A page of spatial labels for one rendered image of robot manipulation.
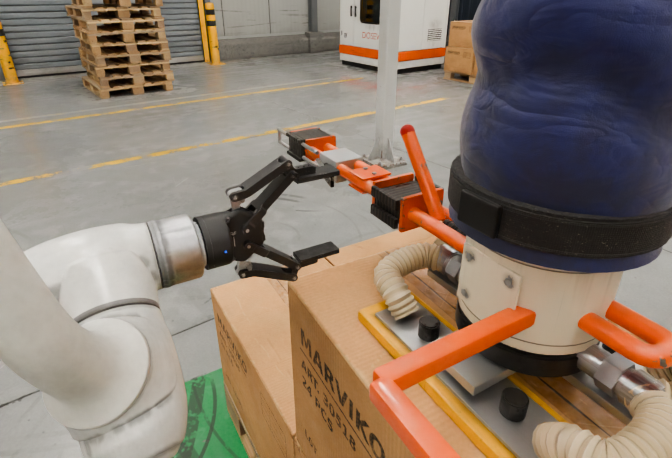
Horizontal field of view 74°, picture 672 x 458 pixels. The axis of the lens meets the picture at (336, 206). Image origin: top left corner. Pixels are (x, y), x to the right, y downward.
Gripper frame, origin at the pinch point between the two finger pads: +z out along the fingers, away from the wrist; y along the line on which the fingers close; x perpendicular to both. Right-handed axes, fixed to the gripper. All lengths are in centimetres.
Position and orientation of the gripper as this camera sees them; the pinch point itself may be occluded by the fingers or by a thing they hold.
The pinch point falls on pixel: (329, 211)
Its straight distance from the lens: 70.3
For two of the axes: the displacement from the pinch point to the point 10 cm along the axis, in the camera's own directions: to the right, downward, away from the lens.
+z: 8.7, -2.2, 4.4
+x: 4.9, 3.8, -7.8
